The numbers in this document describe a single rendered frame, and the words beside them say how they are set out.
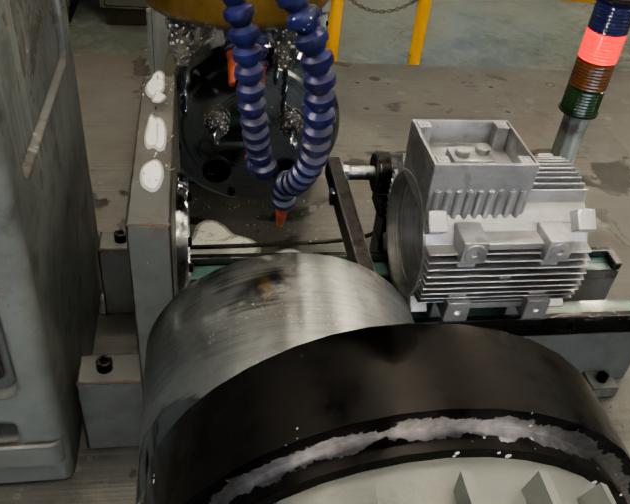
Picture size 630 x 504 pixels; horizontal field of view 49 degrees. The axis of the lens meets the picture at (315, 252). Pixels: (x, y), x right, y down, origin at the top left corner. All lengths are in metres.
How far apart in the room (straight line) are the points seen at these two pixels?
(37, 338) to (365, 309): 0.32
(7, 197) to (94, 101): 1.00
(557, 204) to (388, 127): 0.75
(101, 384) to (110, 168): 0.63
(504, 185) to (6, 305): 0.52
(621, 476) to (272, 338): 0.29
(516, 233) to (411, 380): 0.62
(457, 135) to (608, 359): 0.40
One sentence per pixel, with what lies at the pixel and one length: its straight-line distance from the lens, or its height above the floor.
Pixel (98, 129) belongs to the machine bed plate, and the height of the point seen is 0.80.
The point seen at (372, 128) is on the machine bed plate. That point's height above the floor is 0.80.
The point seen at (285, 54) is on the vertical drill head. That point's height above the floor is 1.26.
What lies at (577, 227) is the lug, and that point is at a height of 1.08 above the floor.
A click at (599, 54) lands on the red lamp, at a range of 1.16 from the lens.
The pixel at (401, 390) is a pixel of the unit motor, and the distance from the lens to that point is 0.21.
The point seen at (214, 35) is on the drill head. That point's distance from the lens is 0.98.
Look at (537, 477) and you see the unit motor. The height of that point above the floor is 1.36.
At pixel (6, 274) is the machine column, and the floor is 1.12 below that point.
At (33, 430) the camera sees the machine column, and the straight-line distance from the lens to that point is 0.80.
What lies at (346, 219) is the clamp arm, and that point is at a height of 1.03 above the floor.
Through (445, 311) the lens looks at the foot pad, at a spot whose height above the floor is 0.97.
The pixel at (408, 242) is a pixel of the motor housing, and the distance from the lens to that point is 0.93.
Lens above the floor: 1.52
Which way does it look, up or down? 39 degrees down
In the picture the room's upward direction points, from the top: 7 degrees clockwise
